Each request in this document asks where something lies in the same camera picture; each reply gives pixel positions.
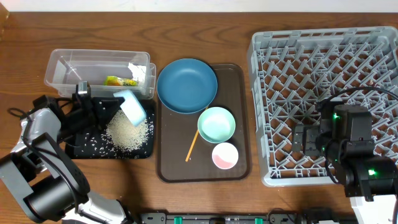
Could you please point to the mint green bowl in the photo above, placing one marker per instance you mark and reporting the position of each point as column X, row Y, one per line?
column 216, row 125

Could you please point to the black plastic tray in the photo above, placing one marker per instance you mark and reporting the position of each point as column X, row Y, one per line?
column 93, row 149

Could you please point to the clear plastic bin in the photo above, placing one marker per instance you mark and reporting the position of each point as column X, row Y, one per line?
column 67, row 67

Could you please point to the grey dishwasher rack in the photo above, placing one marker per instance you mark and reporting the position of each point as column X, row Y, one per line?
column 290, row 71

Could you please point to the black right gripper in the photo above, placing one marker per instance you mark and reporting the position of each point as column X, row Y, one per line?
column 312, row 133

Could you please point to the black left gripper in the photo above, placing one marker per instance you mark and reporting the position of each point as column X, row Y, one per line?
column 86, row 111

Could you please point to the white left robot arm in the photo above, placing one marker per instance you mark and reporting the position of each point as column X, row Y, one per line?
column 42, row 178

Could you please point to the dark blue plate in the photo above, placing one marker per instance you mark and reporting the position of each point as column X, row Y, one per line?
column 187, row 85

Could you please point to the light blue bowl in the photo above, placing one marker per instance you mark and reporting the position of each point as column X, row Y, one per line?
column 131, row 107

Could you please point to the white pink cup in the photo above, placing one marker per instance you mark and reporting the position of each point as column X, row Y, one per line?
column 225, row 155

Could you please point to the brown serving tray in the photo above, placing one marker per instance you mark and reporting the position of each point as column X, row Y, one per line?
column 176, row 132

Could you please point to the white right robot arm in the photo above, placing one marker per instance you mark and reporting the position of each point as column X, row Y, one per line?
column 370, row 186

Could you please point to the orange chopstick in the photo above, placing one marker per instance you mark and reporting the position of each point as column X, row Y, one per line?
column 192, row 146

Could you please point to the white tissue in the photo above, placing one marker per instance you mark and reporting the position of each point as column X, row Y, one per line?
column 138, row 73

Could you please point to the white rice pile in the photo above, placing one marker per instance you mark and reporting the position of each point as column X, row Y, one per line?
column 127, row 133

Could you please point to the yellow snack wrapper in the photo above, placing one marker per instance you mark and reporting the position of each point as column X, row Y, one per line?
column 117, row 81

